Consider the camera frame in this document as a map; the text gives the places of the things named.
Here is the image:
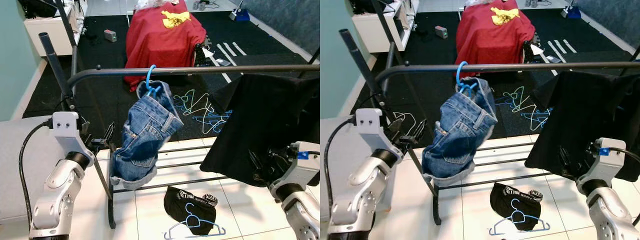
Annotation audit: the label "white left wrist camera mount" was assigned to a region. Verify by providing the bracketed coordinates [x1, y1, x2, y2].
[356, 107, 401, 163]
[51, 111, 96, 166]

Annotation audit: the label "blue denim shorts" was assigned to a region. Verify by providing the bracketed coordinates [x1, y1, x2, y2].
[110, 80, 185, 191]
[421, 76, 498, 188]

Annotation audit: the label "white cabinet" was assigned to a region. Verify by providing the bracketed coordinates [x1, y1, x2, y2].
[23, 0, 88, 57]
[351, 0, 420, 53]

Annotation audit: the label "blue white appliance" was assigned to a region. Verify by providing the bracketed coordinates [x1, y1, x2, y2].
[561, 5, 582, 20]
[229, 7, 251, 22]

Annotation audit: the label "black printed shorts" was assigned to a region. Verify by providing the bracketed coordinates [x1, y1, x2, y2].
[164, 186, 219, 236]
[489, 182, 544, 232]

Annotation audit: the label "large black garment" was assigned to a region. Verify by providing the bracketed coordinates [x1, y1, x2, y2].
[524, 70, 640, 183]
[200, 74, 321, 188]

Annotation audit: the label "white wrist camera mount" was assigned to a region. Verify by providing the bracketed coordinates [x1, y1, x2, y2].
[270, 141, 321, 201]
[51, 111, 96, 166]
[356, 107, 401, 163]
[575, 140, 623, 196]

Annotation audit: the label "yellow cloth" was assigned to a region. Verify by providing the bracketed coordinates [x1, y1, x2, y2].
[490, 7, 521, 26]
[161, 9, 192, 29]

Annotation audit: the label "black metal clothes rack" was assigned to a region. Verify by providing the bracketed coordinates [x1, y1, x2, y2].
[339, 28, 640, 226]
[39, 32, 321, 230]

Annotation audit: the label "mint wire hanger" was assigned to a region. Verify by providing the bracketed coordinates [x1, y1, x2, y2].
[495, 86, 532, 113]
[172, 89, 216, 117]

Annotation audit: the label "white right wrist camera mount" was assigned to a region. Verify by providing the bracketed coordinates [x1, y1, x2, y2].
[575, 140, 623, 196]
[270, 141, 321, 201]

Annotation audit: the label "red cloth cover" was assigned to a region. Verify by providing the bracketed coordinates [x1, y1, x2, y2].
[454, 0, 537, 76]
[124, 0, 207, 92]

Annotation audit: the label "black bag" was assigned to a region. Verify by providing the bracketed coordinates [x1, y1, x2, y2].
[19, 0, 58, 18]
[350, 0, 396, 15]

